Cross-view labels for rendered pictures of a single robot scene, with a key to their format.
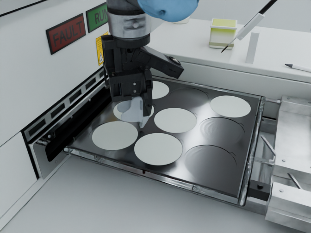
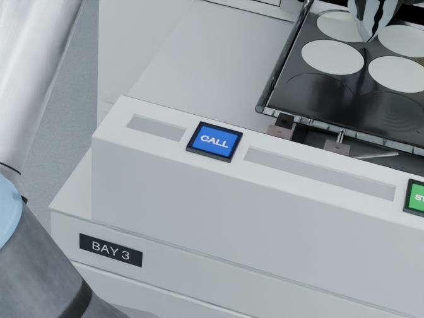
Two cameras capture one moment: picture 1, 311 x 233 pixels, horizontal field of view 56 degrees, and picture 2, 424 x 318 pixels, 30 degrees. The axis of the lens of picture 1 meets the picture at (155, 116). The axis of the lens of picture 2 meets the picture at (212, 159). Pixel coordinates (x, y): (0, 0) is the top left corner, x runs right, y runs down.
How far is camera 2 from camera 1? 108 cm
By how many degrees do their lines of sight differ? 61
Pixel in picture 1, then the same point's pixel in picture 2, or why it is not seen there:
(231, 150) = (347, 113)
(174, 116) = (407, 72)
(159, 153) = (322, 57)
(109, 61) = not seen: outside the picture
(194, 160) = (318, 81)
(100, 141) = (329, 17)
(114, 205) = (265, 65)
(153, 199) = not seen: hidden behind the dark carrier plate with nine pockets
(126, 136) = (345, 33)
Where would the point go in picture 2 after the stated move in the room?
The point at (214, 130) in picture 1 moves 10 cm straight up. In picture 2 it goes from (390, 105) to (407, 47)
